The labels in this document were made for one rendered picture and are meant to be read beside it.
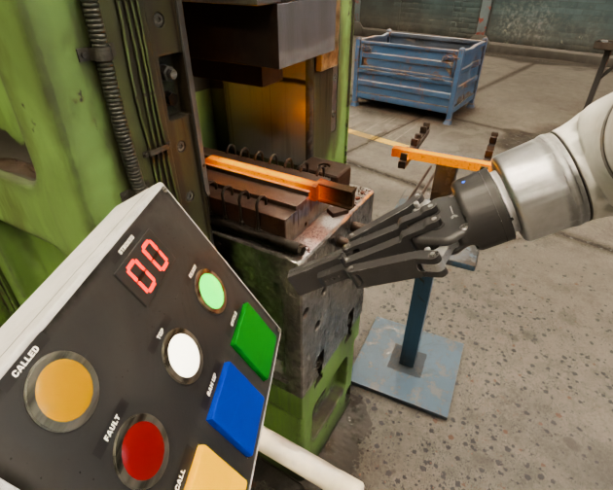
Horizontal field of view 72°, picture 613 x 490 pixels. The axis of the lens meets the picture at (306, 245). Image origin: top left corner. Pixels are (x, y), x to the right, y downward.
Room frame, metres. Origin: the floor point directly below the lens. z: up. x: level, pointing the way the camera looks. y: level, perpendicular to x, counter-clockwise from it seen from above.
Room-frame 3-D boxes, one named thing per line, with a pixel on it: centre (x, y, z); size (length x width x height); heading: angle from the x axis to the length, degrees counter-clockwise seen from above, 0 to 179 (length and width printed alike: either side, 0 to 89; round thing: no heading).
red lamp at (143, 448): (0.19, 0.13, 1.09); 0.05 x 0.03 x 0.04; 150
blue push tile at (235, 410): (0.28, 0.08, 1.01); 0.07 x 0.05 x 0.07; 175
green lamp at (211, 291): (0.39, 0.12, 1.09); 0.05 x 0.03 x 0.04; 150
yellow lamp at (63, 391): (0.19, 0.18, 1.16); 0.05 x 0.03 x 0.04; 150
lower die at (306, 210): (0.93, 0.17, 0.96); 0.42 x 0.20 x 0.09; 60
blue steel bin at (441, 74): (4.89, -1.21, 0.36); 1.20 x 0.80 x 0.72; 54
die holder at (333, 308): (0.98, 0.16, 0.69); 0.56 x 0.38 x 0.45; 60
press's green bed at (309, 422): (0.98, 0.16, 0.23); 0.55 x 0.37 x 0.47; 60
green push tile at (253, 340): (0.38, 0.07, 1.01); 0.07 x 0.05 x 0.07; 175
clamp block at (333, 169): (1.01, -0.04, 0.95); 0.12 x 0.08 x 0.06; 60
